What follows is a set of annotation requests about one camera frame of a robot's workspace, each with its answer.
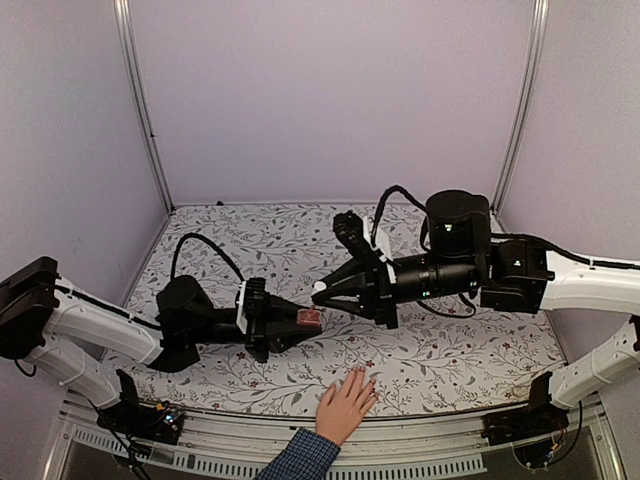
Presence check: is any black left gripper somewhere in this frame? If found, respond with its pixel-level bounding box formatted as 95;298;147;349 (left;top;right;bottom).
187;295;323;364

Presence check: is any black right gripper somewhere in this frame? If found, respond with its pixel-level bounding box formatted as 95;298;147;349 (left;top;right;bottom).
311;253;479;331

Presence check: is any pink nail polish bottle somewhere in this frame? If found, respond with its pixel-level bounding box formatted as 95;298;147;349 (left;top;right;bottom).
296;308;322;329

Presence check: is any blue checked sleeve forearm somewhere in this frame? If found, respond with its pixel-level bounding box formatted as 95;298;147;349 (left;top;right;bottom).
256;429;341;480

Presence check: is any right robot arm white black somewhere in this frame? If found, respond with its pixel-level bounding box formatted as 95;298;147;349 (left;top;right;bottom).
312;190;639;436

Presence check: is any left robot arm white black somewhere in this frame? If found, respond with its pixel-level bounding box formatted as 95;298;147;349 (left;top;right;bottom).
1;256;322;434

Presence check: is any person's bare hand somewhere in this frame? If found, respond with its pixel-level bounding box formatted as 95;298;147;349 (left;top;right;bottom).
315;367;378;446

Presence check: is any floral patterned table mat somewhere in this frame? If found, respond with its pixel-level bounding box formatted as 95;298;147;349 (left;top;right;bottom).
103;204;564;417

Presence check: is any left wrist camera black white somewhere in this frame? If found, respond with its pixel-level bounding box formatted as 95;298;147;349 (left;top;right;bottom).
236;277;267;335

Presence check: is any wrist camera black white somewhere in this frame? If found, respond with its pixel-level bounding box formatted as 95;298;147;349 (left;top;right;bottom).
236;277;267;335
333;211;397;284

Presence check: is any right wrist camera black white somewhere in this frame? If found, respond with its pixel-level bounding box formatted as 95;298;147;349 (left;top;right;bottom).
333;211;397;284

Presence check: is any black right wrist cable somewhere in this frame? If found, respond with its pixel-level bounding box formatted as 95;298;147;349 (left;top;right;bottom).
373;184;431;241

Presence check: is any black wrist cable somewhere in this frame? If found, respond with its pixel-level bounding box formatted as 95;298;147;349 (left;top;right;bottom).
169;232;249;291
373;184;431;241

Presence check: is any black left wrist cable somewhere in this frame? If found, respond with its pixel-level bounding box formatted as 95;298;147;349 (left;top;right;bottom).
169;232;249;291

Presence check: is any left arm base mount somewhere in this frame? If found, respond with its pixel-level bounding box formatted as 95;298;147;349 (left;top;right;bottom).
97;369;184;445

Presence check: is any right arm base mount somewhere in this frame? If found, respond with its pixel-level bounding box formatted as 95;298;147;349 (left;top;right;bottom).
481;372;569;469

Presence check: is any front aluminium rail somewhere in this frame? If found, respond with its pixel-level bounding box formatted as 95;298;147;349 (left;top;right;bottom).
44;398;627;479

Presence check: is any right aluminium frame post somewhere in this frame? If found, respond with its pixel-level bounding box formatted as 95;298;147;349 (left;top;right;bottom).
492;0;550;217

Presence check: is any aluminium frame post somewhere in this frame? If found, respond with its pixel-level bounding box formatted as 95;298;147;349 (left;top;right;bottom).
492;0;550;217
113;0;175;215

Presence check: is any left aluminium frame post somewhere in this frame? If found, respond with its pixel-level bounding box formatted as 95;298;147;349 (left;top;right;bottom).
113;0;175;215

